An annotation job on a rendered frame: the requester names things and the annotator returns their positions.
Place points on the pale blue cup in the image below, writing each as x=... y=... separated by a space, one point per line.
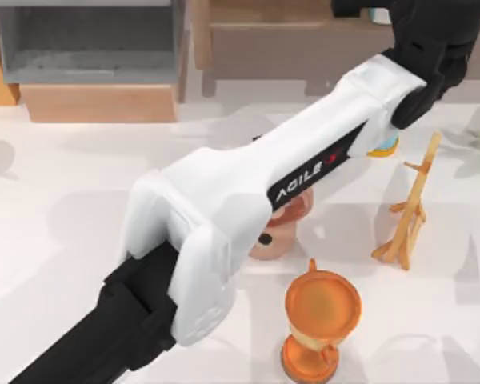
x=380 y=16

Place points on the blue and yellow cup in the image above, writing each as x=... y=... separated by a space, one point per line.
x=384 y=150

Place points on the wooden open shelf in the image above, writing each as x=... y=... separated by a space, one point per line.
x=288 y=52

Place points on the wooden easel stand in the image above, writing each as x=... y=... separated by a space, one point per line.
x=416 y=200

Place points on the pink rounded cup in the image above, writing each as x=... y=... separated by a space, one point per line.
x=282 y=236

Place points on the orange trophy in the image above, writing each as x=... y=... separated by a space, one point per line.
x=322 y=304

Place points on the grey cabinet with dark inside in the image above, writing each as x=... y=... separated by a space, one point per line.
x=92 y=48

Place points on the pale wooden drawer front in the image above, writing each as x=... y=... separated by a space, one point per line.
x=100 y=102

